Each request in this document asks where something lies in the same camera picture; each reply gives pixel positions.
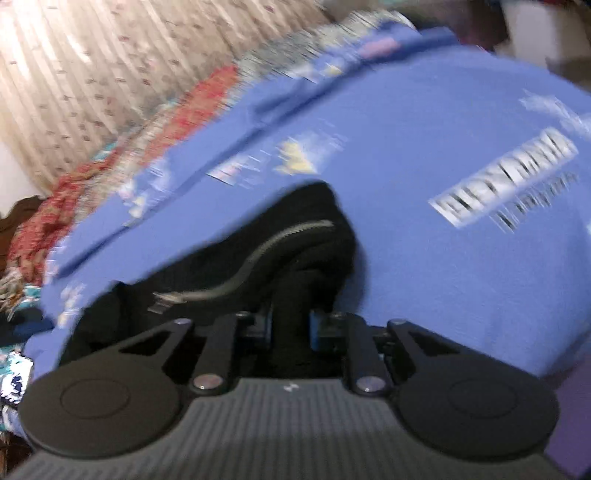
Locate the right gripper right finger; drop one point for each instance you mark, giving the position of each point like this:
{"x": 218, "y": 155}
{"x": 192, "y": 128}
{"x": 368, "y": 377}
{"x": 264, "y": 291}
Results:
{"x": 345, "y": 346}

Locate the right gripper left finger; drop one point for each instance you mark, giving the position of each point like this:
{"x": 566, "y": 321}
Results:
{"x": 235, "y": 348}

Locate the black pants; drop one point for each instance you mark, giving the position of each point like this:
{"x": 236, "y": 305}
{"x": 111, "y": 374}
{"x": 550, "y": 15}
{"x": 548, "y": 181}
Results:
{"x": 298, "y": 252}

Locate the blue printed bed sheet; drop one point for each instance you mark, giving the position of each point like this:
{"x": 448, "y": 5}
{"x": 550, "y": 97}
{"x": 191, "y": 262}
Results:
{"x": 466, "y": 177}

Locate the purple floor mat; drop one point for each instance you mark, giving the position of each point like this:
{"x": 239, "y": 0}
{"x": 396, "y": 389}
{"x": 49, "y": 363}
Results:
{"x": 569, "y": 446}

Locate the red floral patterned blanket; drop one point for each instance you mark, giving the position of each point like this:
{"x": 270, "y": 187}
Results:
{"x": 35, "y": 249}

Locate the brown wooden furniture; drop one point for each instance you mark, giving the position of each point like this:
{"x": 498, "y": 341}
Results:
{"x": 21, "y": 211}

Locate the beige patterned curtain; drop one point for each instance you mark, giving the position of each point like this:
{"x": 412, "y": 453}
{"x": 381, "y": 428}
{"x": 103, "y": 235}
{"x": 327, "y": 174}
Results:
{"x": 76, "y": 74}

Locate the pile of mixed clothes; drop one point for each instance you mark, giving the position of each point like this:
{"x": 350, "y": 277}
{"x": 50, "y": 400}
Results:
{"x": 554, "y": 35}

